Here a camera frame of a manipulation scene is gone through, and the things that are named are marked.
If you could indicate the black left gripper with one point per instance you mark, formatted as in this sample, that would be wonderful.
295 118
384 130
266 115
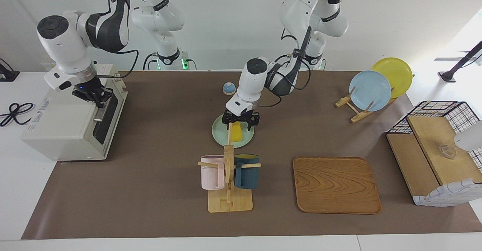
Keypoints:
241 116

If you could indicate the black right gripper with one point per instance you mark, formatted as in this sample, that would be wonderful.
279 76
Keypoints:
90 91

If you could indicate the yellow corn cob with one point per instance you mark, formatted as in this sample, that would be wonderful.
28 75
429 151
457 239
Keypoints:
237 134

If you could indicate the mint green plate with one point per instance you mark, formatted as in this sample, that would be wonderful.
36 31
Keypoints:
220 134

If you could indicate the oven door with glass window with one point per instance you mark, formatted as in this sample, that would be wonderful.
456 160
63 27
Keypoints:
109 125

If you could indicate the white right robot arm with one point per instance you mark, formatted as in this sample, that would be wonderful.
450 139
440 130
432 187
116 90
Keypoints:
64 44

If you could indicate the white toaster oven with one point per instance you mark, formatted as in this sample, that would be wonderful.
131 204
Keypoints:
64 130

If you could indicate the dark teal mug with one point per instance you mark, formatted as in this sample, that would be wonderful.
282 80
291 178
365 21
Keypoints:
248 177

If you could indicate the pink mug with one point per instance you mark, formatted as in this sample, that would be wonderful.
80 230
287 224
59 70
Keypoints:
211 175

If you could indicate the wooden mug rack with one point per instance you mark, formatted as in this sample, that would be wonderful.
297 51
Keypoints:
229 205

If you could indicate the black clamp base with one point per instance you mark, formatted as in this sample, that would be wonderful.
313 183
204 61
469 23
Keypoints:
7 76

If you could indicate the brown table mat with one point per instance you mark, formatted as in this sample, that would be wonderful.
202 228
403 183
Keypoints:
150 187

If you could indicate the wooden serving tray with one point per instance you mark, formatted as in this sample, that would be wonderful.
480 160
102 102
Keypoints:
335 185

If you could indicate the wooden plate rack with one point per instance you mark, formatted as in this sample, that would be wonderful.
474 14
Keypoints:
357 117

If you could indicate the light blue plate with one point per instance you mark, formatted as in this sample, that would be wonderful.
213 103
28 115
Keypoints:
371 91

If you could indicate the yellow plate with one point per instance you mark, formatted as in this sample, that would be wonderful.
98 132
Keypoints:
399 74

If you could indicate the wooden two-tier shelf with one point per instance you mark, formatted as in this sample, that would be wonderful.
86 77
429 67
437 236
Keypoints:
433 138

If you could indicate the small clear glass dish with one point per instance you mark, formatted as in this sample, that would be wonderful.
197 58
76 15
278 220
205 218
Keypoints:
448 152

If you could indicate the black stand leg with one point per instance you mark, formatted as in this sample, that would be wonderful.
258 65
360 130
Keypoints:
448 76

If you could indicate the wooden shelf unit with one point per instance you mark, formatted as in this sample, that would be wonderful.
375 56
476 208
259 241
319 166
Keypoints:
448 196

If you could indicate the white rounded device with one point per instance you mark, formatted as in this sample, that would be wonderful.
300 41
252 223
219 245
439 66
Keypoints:
470 138

